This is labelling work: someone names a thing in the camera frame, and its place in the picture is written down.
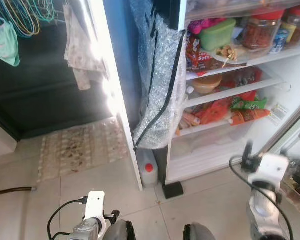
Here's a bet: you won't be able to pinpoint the grey robot leg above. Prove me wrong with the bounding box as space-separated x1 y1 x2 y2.
182 222 217 240
102 219 137 240

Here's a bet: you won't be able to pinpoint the red flat package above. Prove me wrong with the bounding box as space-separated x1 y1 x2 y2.
219 67 264 91

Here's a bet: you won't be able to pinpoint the black wedge block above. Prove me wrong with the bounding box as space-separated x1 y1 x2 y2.
162 181 185 200

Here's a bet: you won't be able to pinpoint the red-lid jar with yellow label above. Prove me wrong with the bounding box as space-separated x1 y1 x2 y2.
281 4 300 46

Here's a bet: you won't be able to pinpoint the grey left robot leg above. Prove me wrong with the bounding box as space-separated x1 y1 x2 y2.
102 219 137 240

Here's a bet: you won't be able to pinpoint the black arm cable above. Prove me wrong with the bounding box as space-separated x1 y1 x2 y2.
47 197 89 240
228 155 295 240

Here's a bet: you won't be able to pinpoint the white low cabinet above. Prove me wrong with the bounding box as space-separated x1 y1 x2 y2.
0 117 19 160

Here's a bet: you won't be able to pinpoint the red brown snack pack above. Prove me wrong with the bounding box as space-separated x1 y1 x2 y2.
185 33 214 71

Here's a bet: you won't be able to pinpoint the small striped snack packs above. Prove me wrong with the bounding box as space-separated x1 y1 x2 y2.
177 112 204 136

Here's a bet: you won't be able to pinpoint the orange bowl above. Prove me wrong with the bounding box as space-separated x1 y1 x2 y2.
191 73 224 95

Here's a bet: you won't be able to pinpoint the clear freezer tray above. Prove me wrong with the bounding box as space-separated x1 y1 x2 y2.
185 0 300 22

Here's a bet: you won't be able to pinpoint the white fridge shelf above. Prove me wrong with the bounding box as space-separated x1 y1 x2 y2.
185 45 300 81
185 74 287 109
177 117 262 139

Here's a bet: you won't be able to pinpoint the white plate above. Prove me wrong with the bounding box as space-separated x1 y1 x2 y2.
209 43 251 65

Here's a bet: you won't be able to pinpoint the clear plastic bracket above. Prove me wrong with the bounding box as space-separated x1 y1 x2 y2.
269 102 290 126

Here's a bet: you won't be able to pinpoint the white jug with red cap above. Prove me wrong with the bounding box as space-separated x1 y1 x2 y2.
137 148 159 189

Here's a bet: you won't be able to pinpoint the red-lid jar of red snacks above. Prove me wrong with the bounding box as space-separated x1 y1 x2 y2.
241 8 285 50

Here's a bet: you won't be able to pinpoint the patterned beige floor rug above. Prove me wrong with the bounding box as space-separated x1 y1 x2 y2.
37 117 131 184

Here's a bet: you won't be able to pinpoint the pink bag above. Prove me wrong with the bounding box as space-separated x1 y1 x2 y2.
188 18 226 35

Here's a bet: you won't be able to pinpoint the wrapped food roll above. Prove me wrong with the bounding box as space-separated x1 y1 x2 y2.
214 44 240 59

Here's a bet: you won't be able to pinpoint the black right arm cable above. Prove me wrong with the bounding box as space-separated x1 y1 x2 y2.
228 155 295 240

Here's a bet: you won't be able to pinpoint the clear door shelf bin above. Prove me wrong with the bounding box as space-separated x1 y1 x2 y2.
278 172 300 219

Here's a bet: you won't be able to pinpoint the blue can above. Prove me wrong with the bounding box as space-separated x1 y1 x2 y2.
270 27 290 54

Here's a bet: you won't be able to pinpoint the orange snack packet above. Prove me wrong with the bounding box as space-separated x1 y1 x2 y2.
228 108 272 126

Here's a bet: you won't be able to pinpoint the yellow wire clothes hanger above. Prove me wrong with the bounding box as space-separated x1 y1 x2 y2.
0 0 42 39

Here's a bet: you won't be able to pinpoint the green snack pack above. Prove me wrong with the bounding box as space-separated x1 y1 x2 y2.
230 96 268 111

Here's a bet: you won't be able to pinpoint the mint green hanging cloth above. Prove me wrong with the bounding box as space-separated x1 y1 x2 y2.
0 15 21 68

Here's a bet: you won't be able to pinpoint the red orange plastic bag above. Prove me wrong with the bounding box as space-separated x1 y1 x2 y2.
197 90 259 125

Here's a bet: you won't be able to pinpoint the silver bubble wrap cover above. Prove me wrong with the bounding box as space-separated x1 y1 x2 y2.
129 0 187 151

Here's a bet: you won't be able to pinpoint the grey right robot leg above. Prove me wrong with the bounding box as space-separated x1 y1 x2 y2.
182 222 217 240

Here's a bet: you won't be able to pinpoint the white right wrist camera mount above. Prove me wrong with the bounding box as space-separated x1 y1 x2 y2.
248 153 290 189

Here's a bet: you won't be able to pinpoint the clear crisper drawer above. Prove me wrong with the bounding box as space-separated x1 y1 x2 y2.
169 124 257 162

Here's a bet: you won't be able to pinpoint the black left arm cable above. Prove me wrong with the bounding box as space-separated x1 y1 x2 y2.
47 197 89 240

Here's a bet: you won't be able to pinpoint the green wire clothes hanger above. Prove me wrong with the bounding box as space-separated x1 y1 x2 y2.
29 0 57 24

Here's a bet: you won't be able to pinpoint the brown hose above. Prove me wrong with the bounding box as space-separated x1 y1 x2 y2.
0 186 37 198

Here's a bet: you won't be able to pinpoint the green plastic container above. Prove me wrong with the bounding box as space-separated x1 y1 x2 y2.
198 18 238 51

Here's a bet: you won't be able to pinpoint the floral beige hanging cloth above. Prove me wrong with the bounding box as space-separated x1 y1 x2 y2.
63 4 109 91

